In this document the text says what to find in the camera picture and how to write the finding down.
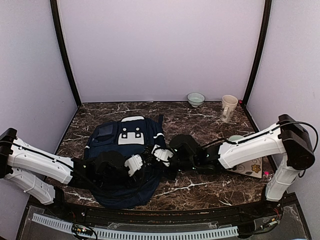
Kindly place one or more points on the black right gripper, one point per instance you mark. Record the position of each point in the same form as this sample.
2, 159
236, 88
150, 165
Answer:
171, 175

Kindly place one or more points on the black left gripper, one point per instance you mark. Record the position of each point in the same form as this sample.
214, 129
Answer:
147, 163

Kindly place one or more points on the navy blue student backpack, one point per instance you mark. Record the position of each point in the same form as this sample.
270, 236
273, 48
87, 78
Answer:
129, 136

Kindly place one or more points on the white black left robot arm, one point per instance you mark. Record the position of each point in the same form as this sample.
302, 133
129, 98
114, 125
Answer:
20, 163

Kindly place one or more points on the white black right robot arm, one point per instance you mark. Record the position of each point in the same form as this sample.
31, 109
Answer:
287, 137

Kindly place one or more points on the celadon bowl on plate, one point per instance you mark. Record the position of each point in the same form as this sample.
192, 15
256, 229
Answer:
235, 138

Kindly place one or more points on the celadon bowl at back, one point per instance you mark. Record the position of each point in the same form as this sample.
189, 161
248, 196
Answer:
195, 99

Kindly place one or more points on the cream ceramic mug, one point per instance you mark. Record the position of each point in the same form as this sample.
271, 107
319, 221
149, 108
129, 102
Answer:
229, 104

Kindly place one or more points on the square floral plate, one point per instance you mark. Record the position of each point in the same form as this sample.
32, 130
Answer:
252, 168

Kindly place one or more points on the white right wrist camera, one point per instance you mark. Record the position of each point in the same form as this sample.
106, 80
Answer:
158, 154

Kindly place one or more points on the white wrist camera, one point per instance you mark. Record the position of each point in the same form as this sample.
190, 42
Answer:
158, 154
134, 163

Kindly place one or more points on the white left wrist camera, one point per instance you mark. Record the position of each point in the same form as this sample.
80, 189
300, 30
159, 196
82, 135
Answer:
134, 163

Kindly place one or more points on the grey slotted cable duct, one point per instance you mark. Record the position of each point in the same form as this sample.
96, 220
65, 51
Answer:
118, 231

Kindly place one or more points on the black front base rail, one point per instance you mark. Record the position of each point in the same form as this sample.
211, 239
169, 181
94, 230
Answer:
231, 207

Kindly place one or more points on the black right frame post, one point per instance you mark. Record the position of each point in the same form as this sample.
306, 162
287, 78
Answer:
259, 51

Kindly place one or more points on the black frame post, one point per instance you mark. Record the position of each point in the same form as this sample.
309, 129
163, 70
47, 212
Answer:
63, 51
259, 51

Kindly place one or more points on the black left frame post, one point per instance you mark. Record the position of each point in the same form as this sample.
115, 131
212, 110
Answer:
63, 51

